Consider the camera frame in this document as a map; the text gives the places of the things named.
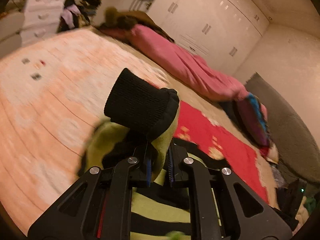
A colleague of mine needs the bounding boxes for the green black striped sweater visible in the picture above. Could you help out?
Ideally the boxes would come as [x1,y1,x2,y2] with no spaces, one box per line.
[77,68,226,240]

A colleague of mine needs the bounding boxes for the pile of clothes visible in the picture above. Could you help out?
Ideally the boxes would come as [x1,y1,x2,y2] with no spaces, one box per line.
[57,0,101,33]

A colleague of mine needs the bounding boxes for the red floral blanket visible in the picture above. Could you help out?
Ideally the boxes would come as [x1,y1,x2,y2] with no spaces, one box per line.
[172,102,266,201]

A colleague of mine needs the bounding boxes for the grey quilted headboard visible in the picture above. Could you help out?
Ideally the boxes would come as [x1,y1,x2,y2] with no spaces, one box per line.
[245,73,319,186]

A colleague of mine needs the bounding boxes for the rainbow striped pillow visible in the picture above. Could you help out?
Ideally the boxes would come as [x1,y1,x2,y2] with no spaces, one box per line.
[236,92,270,147]

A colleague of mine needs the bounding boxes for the pink duvet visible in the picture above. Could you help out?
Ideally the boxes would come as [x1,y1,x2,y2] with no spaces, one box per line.
[129,25,253,102]

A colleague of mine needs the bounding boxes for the white wardrobe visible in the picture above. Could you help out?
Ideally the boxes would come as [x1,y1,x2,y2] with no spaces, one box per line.
[147,0,269,75]

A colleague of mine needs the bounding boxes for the white drawer chest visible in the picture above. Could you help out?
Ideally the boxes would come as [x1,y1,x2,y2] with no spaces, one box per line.
[20,0,65,47]

